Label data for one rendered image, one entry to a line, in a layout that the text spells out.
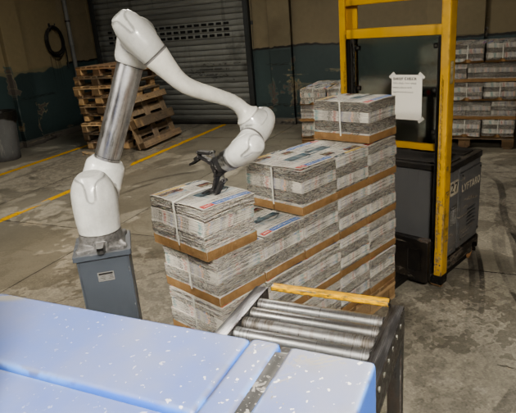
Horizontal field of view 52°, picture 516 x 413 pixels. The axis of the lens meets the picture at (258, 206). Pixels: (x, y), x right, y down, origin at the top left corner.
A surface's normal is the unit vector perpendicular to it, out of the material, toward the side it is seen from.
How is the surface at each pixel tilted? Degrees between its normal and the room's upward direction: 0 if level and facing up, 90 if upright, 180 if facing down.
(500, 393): 0
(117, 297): 90
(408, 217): 90
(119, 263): 90
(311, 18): 90
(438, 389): 0
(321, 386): 0
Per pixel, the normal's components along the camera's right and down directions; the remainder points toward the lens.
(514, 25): -0.41, 0.33
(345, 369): -0.08, -0.94
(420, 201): -0.69, 0.29
